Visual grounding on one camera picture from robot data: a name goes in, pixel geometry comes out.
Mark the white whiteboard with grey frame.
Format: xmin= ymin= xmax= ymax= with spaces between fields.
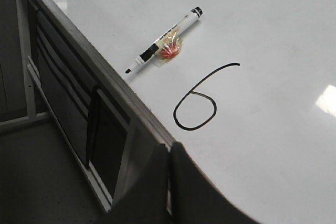
xmin=43 ymin=0 xmax=335 ymax=223

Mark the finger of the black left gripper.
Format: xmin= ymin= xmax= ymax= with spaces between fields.
xmin=103 ymin=144 xmax=169 ymax=223

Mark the white metal table frame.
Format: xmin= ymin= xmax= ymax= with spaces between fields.
xmin=14 ymin=0 xmax=137 ymax=214

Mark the white black whiteboard marker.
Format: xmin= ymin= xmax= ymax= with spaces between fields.
xmin=125 ymin=6 xmax=203 ymax=74

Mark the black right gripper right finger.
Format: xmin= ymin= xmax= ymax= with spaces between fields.
xmin=170 ymin=142 xmax=256 ymax=223

